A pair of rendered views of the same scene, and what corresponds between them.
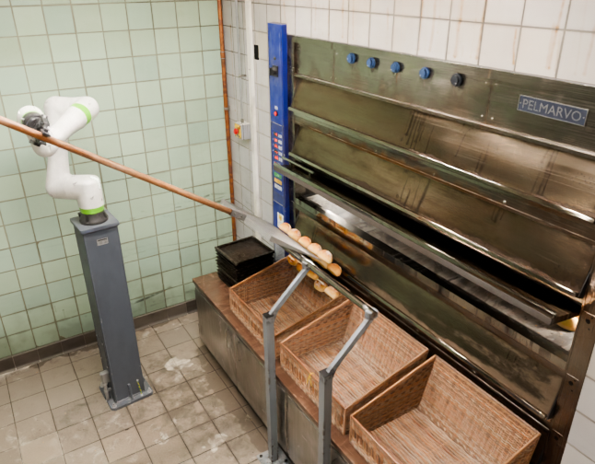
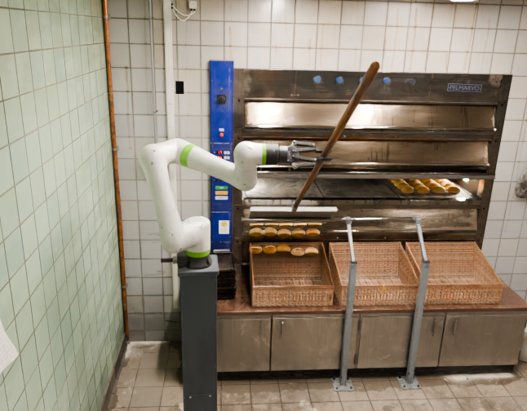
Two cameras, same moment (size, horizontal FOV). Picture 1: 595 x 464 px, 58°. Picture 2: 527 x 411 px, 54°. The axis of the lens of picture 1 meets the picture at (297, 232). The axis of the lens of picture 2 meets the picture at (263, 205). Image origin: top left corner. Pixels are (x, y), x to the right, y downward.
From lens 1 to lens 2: 3.37 m
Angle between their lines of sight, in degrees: 58
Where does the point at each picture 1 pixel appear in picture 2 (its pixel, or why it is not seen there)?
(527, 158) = (453, 112)
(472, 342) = (427, 221)
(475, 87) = (421, 84)
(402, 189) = (369, 153)
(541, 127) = (459, 96)
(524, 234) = (454, 149)
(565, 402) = (481, 220)
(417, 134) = (383, 117)
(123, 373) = not seen: outside the picture
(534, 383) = (465, 220)
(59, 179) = (183, 228)
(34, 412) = not seen: outside the picture
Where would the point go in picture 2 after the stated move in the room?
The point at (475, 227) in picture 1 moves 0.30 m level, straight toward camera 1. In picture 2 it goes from (428, 156) to (467, 165)
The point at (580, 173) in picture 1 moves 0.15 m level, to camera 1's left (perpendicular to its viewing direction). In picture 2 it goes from (480, 112) to (477, 115)
